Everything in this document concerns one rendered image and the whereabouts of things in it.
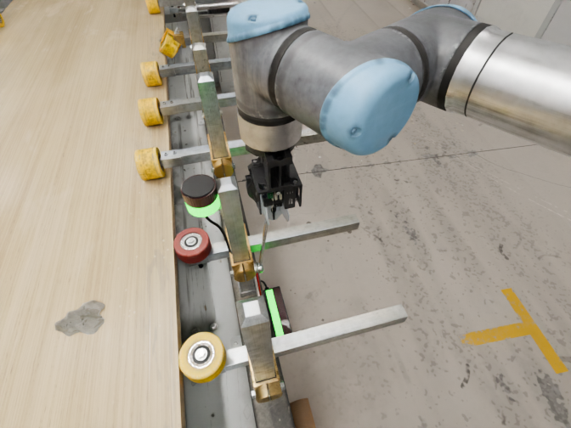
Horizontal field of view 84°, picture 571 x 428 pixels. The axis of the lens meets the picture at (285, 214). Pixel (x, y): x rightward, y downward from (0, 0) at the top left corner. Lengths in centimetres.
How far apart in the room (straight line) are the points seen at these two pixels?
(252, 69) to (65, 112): 101
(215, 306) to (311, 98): 76
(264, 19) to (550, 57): 26
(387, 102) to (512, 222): 207
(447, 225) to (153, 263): 173
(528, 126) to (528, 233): 196
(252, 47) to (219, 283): 76
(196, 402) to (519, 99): 84
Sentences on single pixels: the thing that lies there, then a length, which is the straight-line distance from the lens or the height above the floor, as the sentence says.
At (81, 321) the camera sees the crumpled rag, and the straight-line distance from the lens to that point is 73.
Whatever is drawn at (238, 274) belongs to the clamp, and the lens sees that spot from 73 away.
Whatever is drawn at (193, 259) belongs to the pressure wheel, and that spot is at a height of 89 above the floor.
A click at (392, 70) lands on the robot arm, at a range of 30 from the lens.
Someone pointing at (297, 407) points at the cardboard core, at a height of 8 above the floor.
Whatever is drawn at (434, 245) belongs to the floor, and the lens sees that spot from 199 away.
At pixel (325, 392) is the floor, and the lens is 153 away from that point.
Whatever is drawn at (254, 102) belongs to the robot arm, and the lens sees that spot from 40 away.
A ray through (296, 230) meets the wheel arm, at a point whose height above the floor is 86.
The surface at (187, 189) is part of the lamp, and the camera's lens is 56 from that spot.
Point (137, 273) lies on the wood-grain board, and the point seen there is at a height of 90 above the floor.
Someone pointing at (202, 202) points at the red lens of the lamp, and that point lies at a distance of 55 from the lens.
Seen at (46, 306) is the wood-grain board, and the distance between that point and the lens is 80.
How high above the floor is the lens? 149
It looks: 50 degrees down
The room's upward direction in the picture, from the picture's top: straight up
